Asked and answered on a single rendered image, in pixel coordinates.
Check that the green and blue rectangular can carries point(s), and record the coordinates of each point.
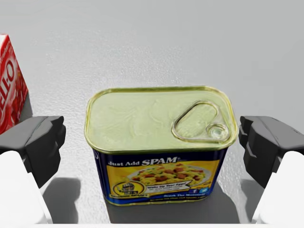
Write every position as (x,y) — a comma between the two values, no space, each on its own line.
(156,133)

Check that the red and white carton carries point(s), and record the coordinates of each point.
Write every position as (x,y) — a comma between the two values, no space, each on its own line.
(10,83)

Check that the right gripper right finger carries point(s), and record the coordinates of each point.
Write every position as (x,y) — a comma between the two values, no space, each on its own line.
(275,152)

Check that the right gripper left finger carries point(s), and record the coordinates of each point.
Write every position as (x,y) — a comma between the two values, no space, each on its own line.
(28,152)

